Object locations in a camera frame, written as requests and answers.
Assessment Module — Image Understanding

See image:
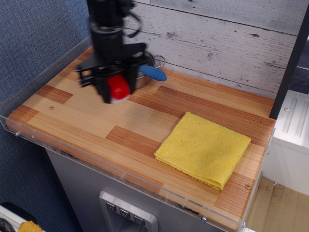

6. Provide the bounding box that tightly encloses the red and white toy sushi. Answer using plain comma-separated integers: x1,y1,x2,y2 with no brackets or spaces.
107,74,130,103

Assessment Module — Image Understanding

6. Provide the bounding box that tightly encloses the grey cabinet with dispenser panel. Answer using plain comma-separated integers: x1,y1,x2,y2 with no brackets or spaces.
47,150,220,232

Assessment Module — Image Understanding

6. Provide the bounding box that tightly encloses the white toy sink counter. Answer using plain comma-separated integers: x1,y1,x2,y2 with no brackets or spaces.
262,90,309,195

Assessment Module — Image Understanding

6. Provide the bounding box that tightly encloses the black corrugated hose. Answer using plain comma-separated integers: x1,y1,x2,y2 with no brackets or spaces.
0,217,15,232

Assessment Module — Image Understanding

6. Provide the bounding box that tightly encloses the blue handled metal spoon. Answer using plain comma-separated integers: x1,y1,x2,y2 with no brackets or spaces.
138,65,167,81

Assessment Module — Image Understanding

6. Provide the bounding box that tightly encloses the black right vertical post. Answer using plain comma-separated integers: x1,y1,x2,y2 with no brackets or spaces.
269,6,309,119

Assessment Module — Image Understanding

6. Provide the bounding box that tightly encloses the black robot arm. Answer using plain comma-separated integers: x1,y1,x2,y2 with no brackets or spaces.
75,0,148,103

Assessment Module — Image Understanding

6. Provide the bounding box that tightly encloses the clear acrylic table guard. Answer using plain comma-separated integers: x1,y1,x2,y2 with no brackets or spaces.
0,39,275,232

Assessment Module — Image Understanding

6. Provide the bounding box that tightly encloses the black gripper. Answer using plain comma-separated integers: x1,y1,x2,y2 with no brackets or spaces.
75,33,147,103

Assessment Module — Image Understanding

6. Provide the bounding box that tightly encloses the yellow folded cloth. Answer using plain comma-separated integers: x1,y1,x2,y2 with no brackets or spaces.
154,112,251,190

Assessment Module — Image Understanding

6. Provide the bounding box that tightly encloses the stainless steel pot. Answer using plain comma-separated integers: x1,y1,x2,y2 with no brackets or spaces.
135,52,167,89

